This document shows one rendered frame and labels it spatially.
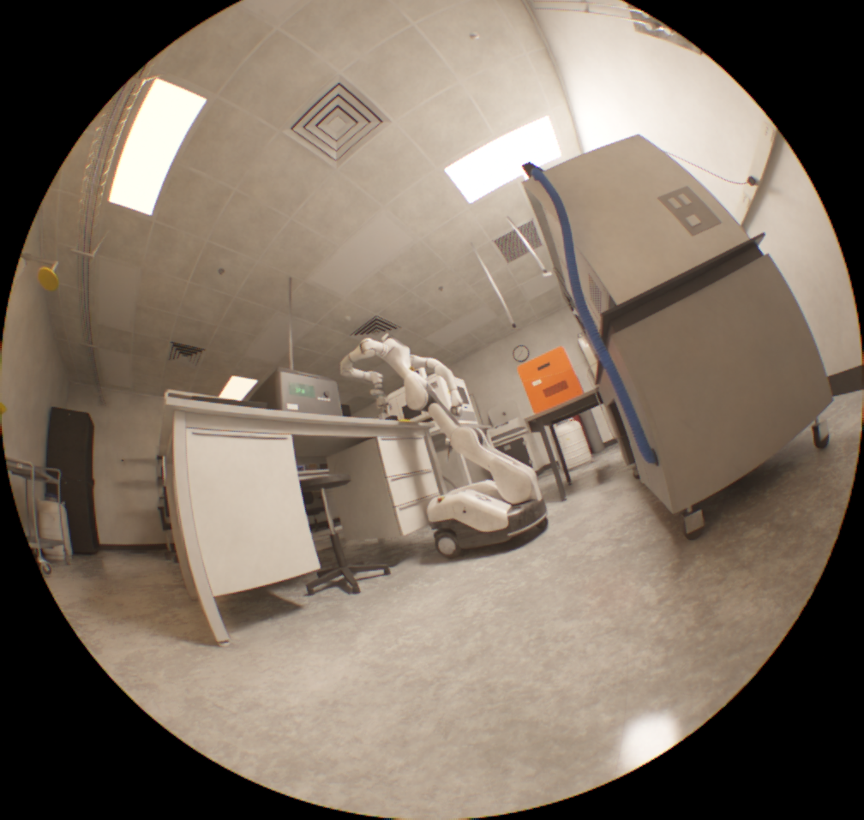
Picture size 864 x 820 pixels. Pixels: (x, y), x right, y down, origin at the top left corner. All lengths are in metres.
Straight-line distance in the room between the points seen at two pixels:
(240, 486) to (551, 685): 1.12
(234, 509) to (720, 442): 1.58
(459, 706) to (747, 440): 0.95
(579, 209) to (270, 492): 1.61
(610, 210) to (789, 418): 0.92
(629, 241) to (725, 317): 0.40
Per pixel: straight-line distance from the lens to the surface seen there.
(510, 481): 1.51
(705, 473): 0.91
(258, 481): 1.20
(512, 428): 4.78
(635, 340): 0.87
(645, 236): 1.07
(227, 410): 1.18
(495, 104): 2.66
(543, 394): 2.21
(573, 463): 3.74
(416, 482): 1.85
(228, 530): 1.14
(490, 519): 1.42
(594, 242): 1.03
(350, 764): 0.61
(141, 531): 5.77
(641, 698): 0.57
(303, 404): 1.45
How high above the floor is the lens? 0.47
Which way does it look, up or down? 19 degrees up
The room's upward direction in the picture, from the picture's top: 16 degrees counter-clockwise
